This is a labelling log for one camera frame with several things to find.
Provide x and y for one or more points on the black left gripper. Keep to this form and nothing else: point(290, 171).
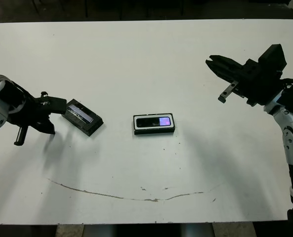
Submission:
point(36, 108)

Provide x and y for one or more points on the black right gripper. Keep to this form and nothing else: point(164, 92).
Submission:
point(262, 86)

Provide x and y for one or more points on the black box lid with window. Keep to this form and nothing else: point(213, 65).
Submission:
point(87, 121)

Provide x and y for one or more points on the small black camera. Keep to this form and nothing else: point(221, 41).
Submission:
point(148, 122)

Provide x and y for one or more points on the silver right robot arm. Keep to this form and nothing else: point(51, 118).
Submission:
point(292, 128)

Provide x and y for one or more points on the black box base white insert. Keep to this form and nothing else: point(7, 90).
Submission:
point(153, 131)

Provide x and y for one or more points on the silver left robot leg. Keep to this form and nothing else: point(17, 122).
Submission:
point(99, 231)

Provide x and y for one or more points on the silver robot leg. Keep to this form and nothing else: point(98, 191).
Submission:
point(99, 231)
point(198, 231)

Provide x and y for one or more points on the silver right robot leg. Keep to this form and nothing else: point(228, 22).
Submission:
point(198, 231)

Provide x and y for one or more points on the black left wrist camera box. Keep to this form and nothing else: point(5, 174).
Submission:
point(57, 105)

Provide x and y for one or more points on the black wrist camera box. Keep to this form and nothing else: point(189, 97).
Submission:
point(57, 105)
point(272, 58)

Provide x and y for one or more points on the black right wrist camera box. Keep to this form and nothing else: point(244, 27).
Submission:
point(272, 58)

